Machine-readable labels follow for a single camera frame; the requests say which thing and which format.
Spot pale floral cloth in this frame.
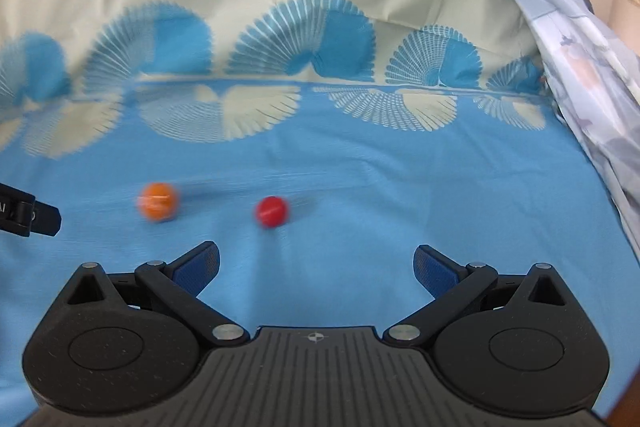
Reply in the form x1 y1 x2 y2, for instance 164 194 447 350
452 0 640 260

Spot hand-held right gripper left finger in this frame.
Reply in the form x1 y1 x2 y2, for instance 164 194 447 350
64 241 251 348

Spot blue fan-patterned bedsheet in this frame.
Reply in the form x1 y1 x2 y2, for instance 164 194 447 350
0 0 640 427

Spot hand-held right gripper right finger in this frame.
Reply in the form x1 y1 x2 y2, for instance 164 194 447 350
382 244 576 348

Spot small red fruit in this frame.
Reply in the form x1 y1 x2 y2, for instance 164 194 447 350
254 195 290 229

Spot small orange fruit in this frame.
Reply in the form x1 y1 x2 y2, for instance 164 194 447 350
137 182 180 224

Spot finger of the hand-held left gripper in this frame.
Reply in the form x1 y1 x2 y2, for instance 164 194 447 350
0 183 62 238

